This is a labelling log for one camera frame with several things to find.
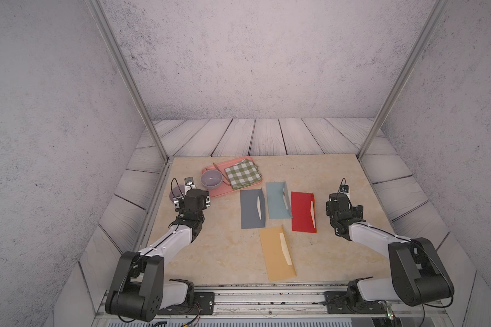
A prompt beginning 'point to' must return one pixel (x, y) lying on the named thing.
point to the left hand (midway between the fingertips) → (194, 192)
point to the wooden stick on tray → (221, 174)
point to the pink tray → (225, 188)
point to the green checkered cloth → (245, 173)
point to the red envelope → (303, 212)
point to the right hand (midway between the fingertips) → (348, 204)
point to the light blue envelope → (278, 200)
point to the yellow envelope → (277, 257)
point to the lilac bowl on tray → (211, 179)
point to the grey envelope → (252, 208)
